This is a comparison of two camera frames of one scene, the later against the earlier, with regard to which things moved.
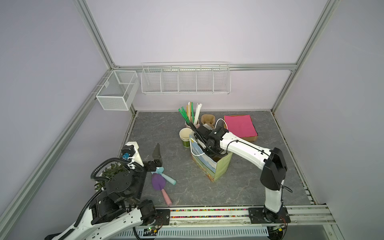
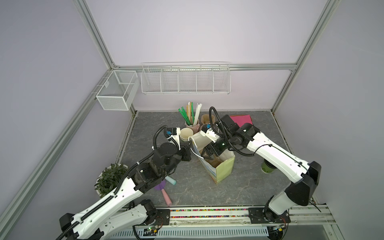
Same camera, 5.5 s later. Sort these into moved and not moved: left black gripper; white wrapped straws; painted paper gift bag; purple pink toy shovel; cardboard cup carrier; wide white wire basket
Moved: painted paper gift bag; left black gripper
Not moved: white wrapped straws; cardboard cup carrier; purple pink toy shovel; wide white wire basket
